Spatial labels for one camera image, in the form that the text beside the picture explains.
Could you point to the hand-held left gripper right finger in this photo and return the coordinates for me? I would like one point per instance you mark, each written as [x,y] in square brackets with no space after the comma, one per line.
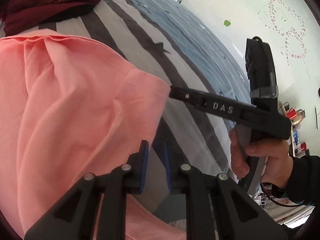
[168,167]

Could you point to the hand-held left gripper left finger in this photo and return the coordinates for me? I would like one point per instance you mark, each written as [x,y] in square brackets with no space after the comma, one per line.
[143,165]

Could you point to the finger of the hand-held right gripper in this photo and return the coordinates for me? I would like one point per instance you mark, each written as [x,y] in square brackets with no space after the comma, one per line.
[190,96]

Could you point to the pink shirt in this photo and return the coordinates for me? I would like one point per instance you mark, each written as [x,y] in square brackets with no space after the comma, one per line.
[62,105]

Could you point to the person's right forearm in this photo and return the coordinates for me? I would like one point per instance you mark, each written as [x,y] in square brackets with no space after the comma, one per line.
[305,180]

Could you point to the person's right hand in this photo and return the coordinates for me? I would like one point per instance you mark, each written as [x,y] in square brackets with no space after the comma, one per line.
[277,162]

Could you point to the red cup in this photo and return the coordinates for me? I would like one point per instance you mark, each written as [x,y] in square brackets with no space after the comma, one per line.
[291,114]

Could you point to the metal thermos bottle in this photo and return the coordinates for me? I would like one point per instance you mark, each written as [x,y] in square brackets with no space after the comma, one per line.
[299,116]

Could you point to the green apple sticker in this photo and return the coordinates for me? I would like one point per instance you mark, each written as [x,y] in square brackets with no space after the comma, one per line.
[227,23]

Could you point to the striped star-print bed sheet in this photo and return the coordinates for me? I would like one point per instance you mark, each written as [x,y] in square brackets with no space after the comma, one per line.
[140,30]

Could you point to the white bed headboard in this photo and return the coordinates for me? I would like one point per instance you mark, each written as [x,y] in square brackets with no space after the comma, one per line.
[217,10]

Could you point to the printed papers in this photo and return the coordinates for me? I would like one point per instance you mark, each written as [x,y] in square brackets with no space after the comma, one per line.
[287,215]

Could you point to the maroon garment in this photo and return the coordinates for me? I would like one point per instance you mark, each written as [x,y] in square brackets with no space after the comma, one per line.
[37,7]

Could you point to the pink dotted wall decal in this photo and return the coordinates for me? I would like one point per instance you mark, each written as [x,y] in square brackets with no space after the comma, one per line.
[273,6]

